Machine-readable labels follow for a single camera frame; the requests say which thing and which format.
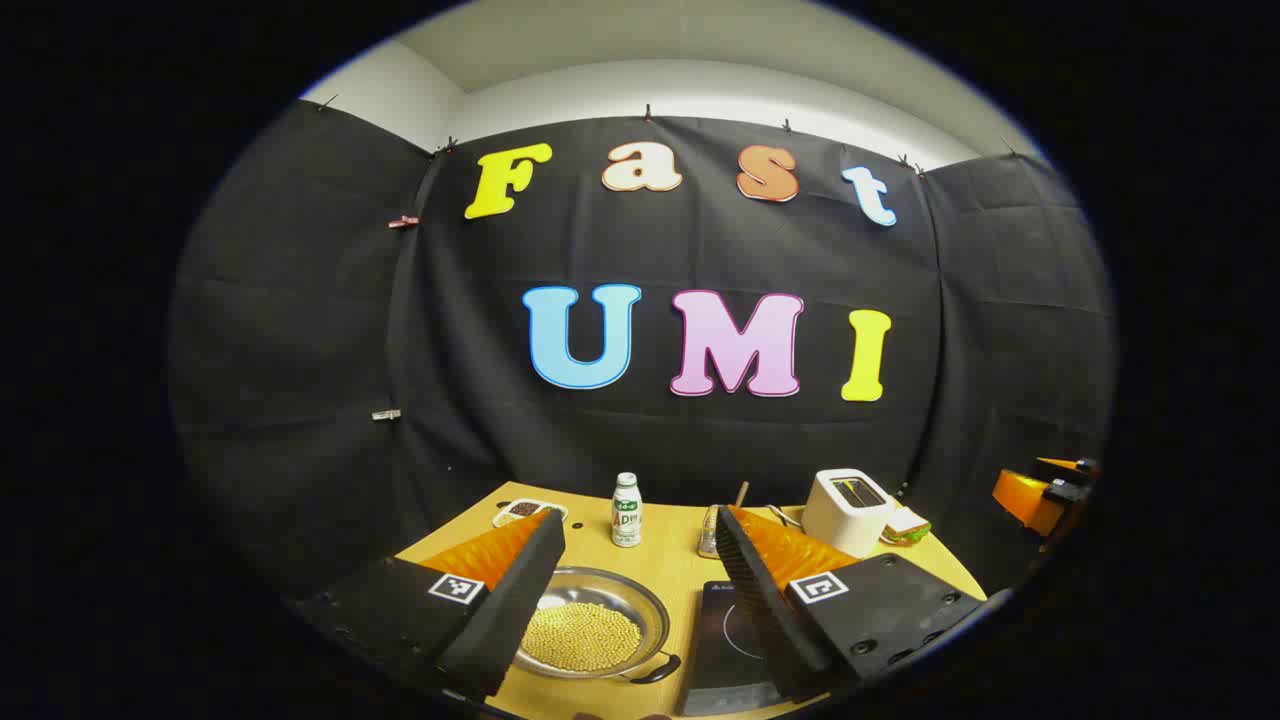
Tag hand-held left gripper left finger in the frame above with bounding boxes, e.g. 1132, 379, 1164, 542
295, 508, 567, 701

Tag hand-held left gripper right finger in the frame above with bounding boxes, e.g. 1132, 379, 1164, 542
714, 504, 986, 701

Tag black induction cooktop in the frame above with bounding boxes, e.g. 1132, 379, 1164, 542
680, 580, 791, 717

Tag pile of yellow soybeans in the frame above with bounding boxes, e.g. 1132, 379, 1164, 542
522, 600, 643, 673

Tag steel pot with black handles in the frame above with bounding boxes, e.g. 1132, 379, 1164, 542
515, 566, 683, 686

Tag white divided dish of grains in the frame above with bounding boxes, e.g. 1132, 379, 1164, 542
492, 498, 569, 531

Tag white toaster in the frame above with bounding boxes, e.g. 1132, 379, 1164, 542
801, 468, 897, 558

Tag sandwich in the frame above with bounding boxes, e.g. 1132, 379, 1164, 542
882, 506, 933, 547

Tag white bottle with green label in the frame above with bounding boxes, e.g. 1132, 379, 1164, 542
611, 472, 644, 548

